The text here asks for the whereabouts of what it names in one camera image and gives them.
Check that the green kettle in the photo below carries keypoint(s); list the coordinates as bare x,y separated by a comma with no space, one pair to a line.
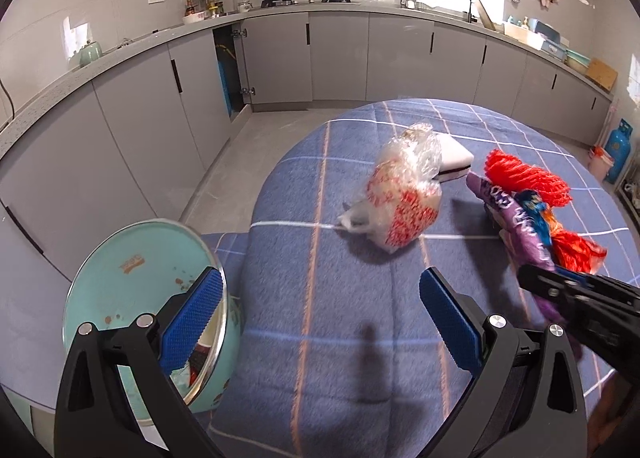
91,54

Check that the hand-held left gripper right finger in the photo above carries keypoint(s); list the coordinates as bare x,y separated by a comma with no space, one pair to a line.
450,323

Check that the white box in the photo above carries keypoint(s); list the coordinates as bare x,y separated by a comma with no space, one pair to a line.
520,36

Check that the leaning cutting board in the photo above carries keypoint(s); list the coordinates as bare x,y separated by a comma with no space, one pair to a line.
486,16

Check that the clear red-printed plastic bag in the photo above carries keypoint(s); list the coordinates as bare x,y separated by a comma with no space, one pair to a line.
405,203

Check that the gas stove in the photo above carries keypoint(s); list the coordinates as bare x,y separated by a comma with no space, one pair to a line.
320,1

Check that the small glass jar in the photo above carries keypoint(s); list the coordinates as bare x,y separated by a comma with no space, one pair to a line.
244,7

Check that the white and orange pail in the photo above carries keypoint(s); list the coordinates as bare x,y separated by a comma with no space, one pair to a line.
600,166

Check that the open cabinet door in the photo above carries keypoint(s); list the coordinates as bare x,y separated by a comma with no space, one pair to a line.
245,68

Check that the red mesh net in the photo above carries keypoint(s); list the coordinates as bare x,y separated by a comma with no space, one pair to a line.
525,173

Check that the teal stacked containers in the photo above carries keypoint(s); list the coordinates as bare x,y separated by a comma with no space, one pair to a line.
577,61

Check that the blue box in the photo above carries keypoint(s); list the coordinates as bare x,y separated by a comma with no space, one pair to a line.
552,33

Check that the black kitchen faucet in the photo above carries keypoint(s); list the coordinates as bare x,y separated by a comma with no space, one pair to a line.
470,8

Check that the white sponge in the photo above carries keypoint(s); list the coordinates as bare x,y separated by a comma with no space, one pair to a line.
455,156

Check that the blue plaid blanket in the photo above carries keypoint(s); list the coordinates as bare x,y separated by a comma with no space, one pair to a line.
350,288

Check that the white bowl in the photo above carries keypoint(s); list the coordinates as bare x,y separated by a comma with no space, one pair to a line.
195,17

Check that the blue gas cylinder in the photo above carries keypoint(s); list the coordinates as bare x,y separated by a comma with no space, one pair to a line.
619,153

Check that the grey base cabinets with counter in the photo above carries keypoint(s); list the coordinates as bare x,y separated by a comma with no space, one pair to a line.
140,113

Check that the brown cardboard board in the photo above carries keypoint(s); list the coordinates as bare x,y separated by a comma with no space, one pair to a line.
601,74

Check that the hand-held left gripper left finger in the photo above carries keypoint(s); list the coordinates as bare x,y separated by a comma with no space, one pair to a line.
192,323

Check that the purple snack wrapper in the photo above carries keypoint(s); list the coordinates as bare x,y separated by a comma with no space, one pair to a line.
525,238

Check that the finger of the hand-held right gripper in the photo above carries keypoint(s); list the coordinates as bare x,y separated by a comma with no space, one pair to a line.
575,279
537,280

